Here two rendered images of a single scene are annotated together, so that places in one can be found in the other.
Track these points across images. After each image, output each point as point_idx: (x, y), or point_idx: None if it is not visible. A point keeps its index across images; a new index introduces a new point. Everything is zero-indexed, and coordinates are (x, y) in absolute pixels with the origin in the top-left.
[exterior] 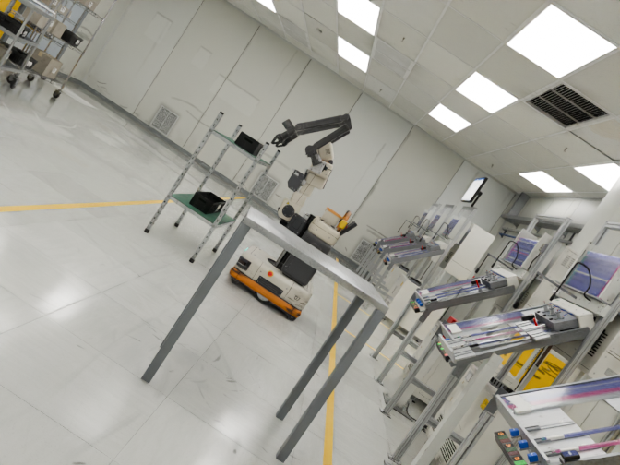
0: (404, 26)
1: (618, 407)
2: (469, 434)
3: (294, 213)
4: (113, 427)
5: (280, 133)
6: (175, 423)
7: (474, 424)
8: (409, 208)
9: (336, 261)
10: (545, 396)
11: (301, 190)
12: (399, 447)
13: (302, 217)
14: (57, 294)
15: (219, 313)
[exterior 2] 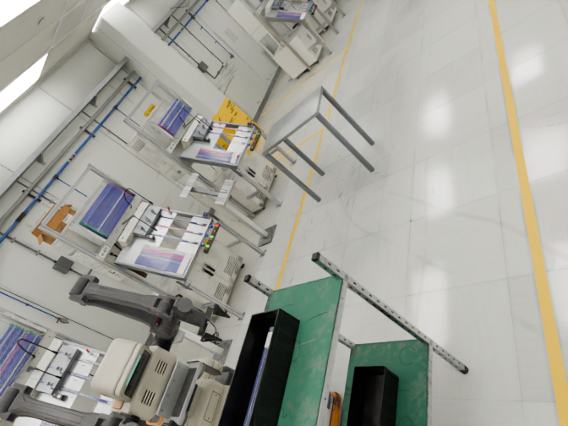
0: None
1: (214, 143)
2: (248, 179)
3: (229, 373)
4: (374, 117)
5: (208, 306)
6: (358, 140)
7: (246, 177)
8: None
9: (276, 141)
10: (224, 156)
11: (199, 385)
12: (259, 248)
13: (221, 373)
14: (423, 133)
15: (350, 270)
